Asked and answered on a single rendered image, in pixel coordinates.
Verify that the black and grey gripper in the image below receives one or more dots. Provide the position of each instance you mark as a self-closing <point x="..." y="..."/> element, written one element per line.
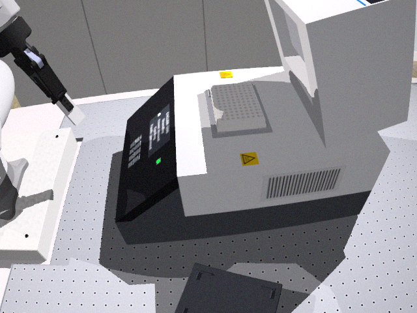
<point x="12" y="39"/>

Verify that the white benchtop lab instrument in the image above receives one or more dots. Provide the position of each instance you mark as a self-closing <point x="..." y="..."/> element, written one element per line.
<point x="180" y="179"/>

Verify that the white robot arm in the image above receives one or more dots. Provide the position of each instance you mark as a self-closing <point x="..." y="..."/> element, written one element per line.
<point x="11" y="173"/>

